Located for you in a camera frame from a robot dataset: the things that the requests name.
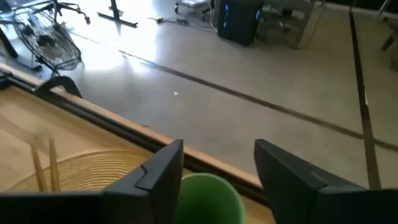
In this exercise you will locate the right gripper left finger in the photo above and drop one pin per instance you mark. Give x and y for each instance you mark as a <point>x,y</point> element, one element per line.
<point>161,180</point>

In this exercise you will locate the black metal table frame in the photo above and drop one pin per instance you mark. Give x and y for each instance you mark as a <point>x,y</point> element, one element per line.
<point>124,132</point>

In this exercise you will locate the round woven placemat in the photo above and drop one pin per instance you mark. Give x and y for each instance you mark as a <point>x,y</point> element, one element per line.
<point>93,171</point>

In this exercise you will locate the black arched clamp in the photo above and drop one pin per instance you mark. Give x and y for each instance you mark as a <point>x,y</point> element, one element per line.
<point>59,80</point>

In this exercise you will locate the wooden chopstick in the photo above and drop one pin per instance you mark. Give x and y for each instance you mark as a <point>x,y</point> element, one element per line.
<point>38,171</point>
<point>54,168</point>

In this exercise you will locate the grey metal stand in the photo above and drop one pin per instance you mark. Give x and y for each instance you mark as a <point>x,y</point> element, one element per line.
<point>289,25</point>

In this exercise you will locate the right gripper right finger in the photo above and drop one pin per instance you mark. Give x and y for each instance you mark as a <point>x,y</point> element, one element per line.
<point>289,193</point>

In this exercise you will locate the dark green ball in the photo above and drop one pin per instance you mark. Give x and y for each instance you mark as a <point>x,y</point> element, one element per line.
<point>208,202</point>

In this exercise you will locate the black lit computer tower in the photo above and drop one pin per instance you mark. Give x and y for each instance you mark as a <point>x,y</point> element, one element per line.
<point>239,21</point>

